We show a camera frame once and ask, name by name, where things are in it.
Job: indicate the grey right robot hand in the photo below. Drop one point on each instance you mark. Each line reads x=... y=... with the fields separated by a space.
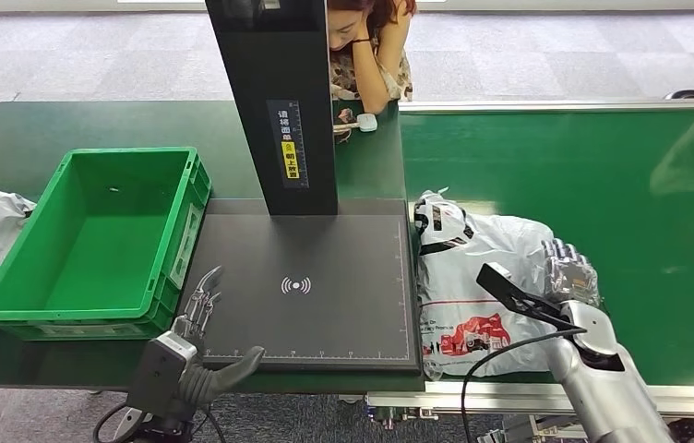
x=570 y=275

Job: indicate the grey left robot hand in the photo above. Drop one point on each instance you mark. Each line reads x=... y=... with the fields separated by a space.
x=203 y=382

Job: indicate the white package with red print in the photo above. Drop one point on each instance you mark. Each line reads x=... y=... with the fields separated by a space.
x=463 y=263

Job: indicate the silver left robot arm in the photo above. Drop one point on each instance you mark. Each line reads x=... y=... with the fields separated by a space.
x=166 y=428

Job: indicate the green conveyor belt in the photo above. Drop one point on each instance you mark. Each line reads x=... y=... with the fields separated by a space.
x=598 y=171

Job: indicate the black scanner base platform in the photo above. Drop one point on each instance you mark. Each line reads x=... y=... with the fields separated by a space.
x=322 y=318

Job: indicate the green plastic crate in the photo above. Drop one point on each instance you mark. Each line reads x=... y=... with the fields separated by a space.
x=108 y=244

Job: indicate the black chair base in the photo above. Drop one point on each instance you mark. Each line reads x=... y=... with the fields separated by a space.
x=688 y=93

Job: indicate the black yellow column label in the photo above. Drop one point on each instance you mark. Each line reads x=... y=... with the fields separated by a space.
x=289 y=147

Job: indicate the small white device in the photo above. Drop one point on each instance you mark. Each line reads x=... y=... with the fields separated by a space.
x=367 y=122

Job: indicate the person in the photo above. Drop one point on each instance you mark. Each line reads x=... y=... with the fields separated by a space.
x=377 y=67

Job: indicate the black scanner column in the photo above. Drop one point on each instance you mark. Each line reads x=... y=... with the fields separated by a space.
x=270 y=61

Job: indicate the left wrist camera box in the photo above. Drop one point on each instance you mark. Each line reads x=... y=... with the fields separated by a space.
x=160 y=370

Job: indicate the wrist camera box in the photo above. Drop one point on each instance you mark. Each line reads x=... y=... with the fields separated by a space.
x=160 y=370
x=506 y=287

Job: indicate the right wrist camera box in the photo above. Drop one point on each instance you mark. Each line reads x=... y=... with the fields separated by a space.
x=506 y=287

